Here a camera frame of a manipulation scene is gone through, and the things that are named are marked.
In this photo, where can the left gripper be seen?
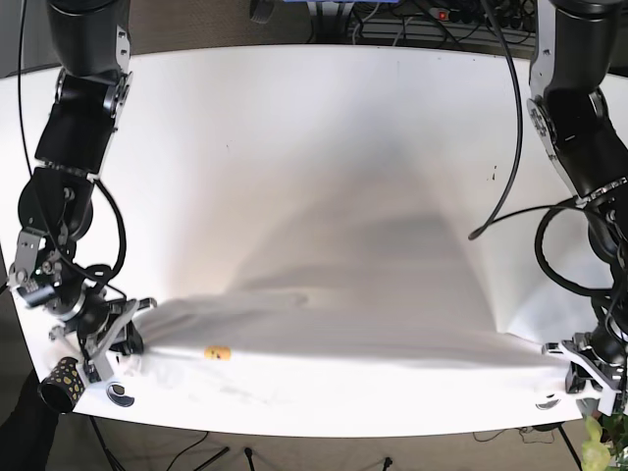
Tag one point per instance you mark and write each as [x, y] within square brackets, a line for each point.
[594, 384]

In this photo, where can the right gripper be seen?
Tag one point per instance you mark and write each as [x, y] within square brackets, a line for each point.
[101, 328]

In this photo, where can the white T-shirt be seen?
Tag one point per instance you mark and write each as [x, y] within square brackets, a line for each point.
[298, 278]

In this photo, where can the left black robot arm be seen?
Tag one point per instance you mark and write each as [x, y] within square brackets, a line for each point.
[573, 49]

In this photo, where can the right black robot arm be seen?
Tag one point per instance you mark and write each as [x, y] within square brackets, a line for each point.
[92, 42]

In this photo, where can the right metal table grommet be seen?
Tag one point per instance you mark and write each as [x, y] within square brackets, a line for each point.
[546, 401]

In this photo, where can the metal table grommet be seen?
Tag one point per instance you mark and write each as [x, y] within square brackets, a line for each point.
[546, 401]
[117, 393]

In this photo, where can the left metal table grommet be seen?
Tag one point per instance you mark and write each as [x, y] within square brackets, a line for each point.
[117, 393]

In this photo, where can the black floral cup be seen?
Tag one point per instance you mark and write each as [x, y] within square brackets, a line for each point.
[63, 387]

